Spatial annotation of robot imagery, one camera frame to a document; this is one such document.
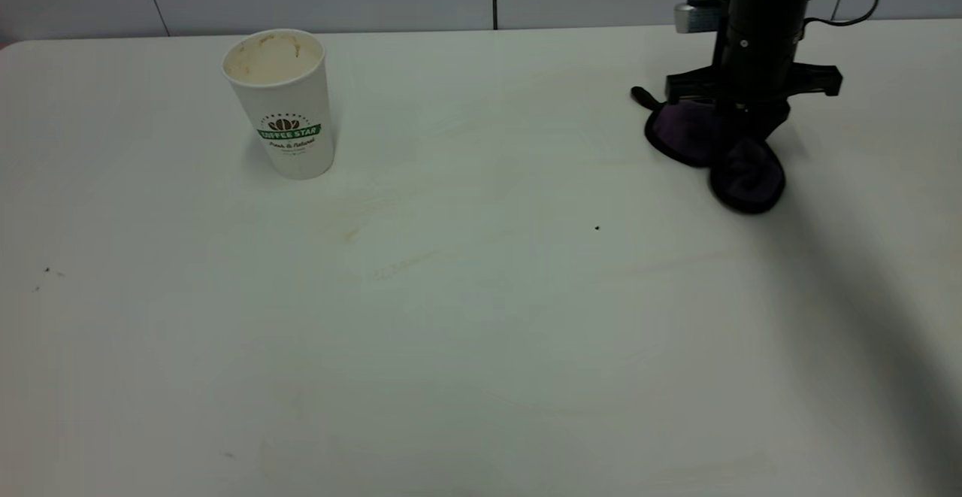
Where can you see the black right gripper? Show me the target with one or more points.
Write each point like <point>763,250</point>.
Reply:
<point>759,38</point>

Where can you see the purple cloth with black trim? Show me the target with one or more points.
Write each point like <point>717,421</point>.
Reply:
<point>744,174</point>

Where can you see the white paper coffee cup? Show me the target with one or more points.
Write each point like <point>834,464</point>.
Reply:
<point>289,117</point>

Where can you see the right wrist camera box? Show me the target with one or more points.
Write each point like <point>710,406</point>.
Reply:
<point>699,16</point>

